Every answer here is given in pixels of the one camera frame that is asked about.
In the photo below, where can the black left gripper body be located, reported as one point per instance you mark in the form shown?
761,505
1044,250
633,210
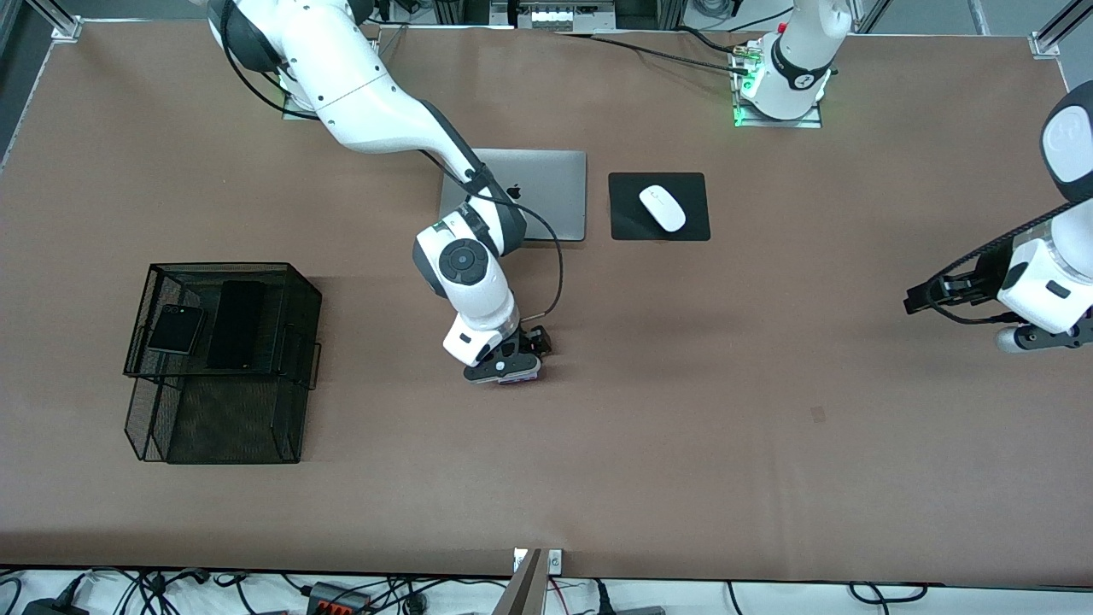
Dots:
984,277

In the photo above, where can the lilac flip phone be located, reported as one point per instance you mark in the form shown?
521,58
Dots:
521,379

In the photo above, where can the large black smartphone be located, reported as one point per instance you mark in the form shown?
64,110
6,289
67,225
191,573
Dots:
236,325

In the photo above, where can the small black flip phone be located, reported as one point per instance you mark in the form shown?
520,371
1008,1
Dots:
177,330

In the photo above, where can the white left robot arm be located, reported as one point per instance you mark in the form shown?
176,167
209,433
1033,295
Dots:
1046,286

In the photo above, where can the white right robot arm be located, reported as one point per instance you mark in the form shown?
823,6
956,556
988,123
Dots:
367,102

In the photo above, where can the silver closed laptop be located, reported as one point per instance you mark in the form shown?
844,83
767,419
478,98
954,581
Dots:
559,196

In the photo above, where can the black mouse pad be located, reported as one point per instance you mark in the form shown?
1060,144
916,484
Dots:
628,222

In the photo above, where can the white computer mouse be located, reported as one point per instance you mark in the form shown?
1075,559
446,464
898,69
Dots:
663,207

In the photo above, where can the brown wooden beam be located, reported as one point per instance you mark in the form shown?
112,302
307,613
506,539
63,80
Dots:
523,594

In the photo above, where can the black plug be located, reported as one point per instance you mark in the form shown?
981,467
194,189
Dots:
604,598

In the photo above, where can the black mesh two-tier tray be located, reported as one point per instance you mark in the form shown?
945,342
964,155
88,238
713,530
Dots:
230,418

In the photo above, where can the black power strip orange switches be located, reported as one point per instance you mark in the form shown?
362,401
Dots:
337,602

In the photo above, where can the white power strip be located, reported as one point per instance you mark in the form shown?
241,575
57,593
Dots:
551,17

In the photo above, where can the black power adapter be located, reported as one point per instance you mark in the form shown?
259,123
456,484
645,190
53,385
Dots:
51,608

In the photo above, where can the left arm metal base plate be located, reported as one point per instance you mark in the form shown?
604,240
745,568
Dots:
807,121

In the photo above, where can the small white metal bracket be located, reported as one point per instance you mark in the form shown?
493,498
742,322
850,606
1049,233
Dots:
520,559
555,561

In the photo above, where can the aluminium frame profile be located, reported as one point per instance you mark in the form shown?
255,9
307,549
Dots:
64,27
1055,34

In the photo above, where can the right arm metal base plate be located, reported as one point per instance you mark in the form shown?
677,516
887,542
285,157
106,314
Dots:
295,111

